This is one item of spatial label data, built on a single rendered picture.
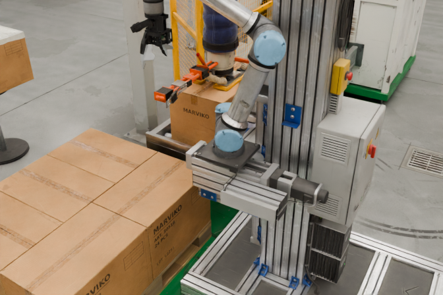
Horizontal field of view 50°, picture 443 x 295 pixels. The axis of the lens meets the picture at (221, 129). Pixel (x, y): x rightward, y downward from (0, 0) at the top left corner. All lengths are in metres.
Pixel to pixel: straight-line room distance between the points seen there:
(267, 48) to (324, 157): 0.58
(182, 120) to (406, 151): 2.11
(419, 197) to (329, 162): 1.83
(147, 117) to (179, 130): 1.14
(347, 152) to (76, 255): 1.36
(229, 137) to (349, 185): 0.57
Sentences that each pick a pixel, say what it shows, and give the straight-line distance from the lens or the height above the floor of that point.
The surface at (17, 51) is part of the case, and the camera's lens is 4.06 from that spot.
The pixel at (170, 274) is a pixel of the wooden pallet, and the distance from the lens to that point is 3.02.
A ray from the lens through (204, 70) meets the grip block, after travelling 2.84.
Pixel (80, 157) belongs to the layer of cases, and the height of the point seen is 0.54.
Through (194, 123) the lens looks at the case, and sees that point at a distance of 2.99.
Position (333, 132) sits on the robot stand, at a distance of 2.02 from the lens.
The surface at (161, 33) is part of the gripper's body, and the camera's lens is 1.78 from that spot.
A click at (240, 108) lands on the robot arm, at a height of 1.35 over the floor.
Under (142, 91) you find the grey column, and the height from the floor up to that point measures 0.46.
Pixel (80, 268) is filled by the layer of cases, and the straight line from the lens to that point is 2.42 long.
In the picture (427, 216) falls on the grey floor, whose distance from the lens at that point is 3.70.
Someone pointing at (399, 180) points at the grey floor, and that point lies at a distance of 3.99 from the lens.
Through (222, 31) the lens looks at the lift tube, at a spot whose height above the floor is 1.29.
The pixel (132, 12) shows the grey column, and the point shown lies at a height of 1.14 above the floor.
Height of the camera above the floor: 2.23
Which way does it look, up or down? 30 degrees down
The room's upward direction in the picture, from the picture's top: straight up
